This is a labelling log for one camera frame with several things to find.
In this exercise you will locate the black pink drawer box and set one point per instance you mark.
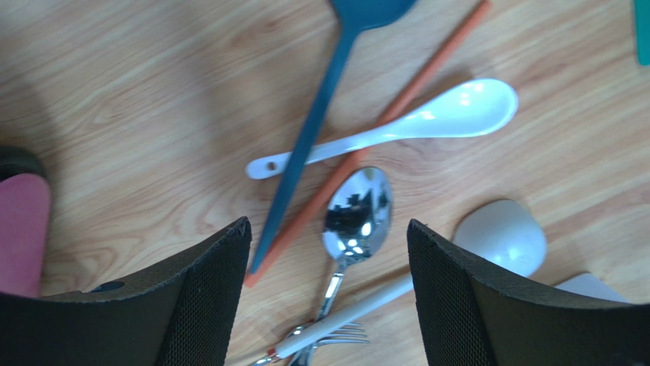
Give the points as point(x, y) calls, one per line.
point(25, 220)

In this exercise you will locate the blue grey plastic spoon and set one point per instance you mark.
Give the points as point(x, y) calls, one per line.
point(355, 16)

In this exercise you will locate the silver fork near ladle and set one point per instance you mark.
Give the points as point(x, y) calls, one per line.
point(301, 338)

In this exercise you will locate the green notebook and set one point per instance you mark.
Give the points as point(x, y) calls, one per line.
point(641, 18)

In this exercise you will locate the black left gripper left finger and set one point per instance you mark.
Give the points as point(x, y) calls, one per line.
point(179, 311)

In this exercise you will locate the white ceramic spoon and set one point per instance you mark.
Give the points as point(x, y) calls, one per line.
point(474, 108)

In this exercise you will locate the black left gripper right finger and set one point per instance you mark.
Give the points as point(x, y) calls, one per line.
point(473, 312)

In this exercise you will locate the white handled ladle spoon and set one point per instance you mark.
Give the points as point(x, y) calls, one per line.
point(504, 232)

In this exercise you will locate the silver metal spoon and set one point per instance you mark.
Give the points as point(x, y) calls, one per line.
point(357, 223)

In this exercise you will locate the white compartment organizer box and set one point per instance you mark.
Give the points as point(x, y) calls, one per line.
point(589, 285)

